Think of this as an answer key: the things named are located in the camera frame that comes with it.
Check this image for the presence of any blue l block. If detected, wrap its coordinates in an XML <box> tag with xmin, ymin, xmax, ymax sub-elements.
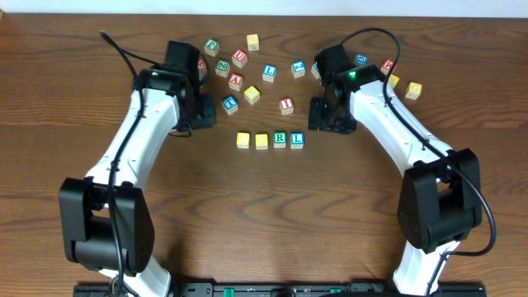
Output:
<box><xmin>262</xmin><ymin>64</ymin><xmax>277</xmax><ymax>83</ymax></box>
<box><xmin>290</xmin><ymin>132</ymin><xmax>304</xmax><ymax>149</ymax></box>

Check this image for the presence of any yellow block centre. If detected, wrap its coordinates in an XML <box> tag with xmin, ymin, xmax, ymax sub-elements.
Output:
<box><xmin>243</xmin><ymin>85</ymin><xmax>261</xmax><ymax>105</ymax></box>

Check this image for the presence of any yellow G block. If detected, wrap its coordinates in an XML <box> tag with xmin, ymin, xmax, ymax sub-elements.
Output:
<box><xmin>405</xmin><ymin>82</ymin><xmax>422</xmax><ymax>100</ymax></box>

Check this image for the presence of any blue D block right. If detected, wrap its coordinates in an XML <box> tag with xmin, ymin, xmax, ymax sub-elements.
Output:
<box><xmin>354</xmin><ymin>54</ymin><xmax>369</xmax><ymax>66</ymax></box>

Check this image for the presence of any blue P block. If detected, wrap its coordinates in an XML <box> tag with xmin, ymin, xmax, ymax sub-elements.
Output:
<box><xmin>311</xmin><ymin>64</ymin><xmax>321</xmax><ymax>79</ymax></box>

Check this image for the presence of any red E block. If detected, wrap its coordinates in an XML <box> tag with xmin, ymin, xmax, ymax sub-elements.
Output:
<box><xmin>198</xmin><ymin>59</ymin><xmax>207</xmax><ymax>78</ymax></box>

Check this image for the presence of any red I block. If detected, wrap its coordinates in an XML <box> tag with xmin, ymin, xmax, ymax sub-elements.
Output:
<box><xmin>279</xmin><ymin>97</ymin><xmax>295</xmax><ymax>116</ymax></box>

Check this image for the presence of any right black cable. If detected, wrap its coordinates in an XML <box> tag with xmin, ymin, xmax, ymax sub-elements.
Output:
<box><xmin>338</xmin><ymin>27</ymin><xmax>497</xmax><ymax>295</ymax></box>

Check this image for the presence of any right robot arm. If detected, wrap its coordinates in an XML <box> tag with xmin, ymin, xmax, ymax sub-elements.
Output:
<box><xmin>309</xmin><ymin>62</ymin><xmax>483</xmax><ymax>296</ymax></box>

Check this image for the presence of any yellow C block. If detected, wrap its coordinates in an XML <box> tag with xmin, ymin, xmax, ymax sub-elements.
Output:
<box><xmin>236</xmin><ymin>132</ymin><xmax>251</xmax><ymax>149</ymax></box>

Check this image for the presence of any green Z block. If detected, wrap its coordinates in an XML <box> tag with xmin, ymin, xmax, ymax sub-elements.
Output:
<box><xmin>215</xmin><ymin>59</ymin><xmax>230</xmax><ymax>78</ymax></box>

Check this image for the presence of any black cable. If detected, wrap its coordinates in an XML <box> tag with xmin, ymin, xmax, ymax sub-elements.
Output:
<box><xmin>98</xmin><ymin>29</ymin><xmax>166</xmax><ymax>297</ymax></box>
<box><xmin>338</xmin><ymin>27</ymin><xmax>497</xmax><ymax>295</ymax></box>

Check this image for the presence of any plain yellow block top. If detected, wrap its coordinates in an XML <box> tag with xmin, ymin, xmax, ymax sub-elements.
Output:
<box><xmin>247</xmin><ymin>34</ymin><xmax>260</xmax><ymax>51</ymax></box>

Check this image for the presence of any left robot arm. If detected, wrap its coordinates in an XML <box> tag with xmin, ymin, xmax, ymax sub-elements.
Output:
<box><xmin>59</xmin><ymin>68</ymin><xmax>215</xmax><ymax>296</ymax></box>

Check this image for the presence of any red A block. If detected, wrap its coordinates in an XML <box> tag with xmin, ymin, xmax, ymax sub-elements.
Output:
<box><xmin>229</xmin><ymin>73</ymin><xmax>243</xmax><ymax>92</ymax></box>

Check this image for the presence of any left black cable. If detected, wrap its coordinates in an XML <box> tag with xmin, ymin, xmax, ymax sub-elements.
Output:
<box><xmin>98</xmin><ymin>29</ymin><xmax>166</xmax><ymax>297</ymax></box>

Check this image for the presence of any blue T block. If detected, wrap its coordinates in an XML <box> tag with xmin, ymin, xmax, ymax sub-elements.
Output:
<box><xmin>222</xmin><ymin>96</ymin><xmax>238</xmax><ymax>115</ymax></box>

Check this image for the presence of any red U block left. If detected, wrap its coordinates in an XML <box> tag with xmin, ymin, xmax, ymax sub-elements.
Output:
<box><xmin>232</xmin><ymin>49</ymin><xmax>248</xmax><ymax>68</ymax></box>

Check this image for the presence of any yellow O block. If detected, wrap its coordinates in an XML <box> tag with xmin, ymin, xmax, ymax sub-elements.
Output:
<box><xmin>255</xmin><ymin>133</ymin><xmax>269</xmax><ymax>150</ymax></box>

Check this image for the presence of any green J block top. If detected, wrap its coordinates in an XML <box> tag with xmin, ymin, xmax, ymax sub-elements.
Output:
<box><xmin>204</xmin><ymin>39</ymin><xmax>220</xmax><ymax>57</ymax></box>

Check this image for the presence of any blue 2 block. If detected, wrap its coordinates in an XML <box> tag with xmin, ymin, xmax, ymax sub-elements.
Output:
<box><xmin>291</xmin><ymin>60</ymin><xmax>306</xmax><ymax>78</ymax></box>

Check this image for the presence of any red M block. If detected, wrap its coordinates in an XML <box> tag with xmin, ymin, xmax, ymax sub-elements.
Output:
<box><xmin>380</xmin><ymin>59</ymin><xmax>396</xmax><ymax>76</ymax></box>

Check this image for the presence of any green R block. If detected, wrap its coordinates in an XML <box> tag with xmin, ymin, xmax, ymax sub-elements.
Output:
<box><xmin>273</xmin><ymin>132</ymin><xmax>287</xmax><ymax>149</ymax></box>

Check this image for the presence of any yellow X block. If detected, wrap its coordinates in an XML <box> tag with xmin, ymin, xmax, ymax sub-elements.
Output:
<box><xmin>389</xmin><ymin>74</ymin><xmax>399</xmax><ymax>88</ymax></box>

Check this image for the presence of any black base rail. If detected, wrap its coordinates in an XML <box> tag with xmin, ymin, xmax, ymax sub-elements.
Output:
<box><xmin>73</xmin><ymin>280</ymin><xmax>487</xmax><ymax>297</ymax></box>

